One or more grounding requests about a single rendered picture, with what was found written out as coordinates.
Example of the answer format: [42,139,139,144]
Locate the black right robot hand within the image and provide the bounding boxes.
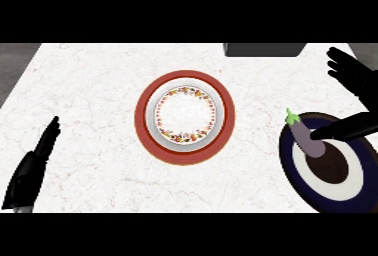
[309,46,378,142]

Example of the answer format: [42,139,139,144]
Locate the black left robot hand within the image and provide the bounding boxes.
[0,115,63,211]

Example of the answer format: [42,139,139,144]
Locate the purple eggplant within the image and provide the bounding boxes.
[286,107,328,159]

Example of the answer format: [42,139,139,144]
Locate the dark blue plate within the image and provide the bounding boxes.
[278,112,378,214]

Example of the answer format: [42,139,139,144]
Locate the white floral rim plate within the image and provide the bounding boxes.
[145,77,226,154]

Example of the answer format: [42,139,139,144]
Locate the dark grey box appliance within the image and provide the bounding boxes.
[224,42,309,58]

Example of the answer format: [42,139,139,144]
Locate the red round placemat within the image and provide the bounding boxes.
[133,69,238,167]

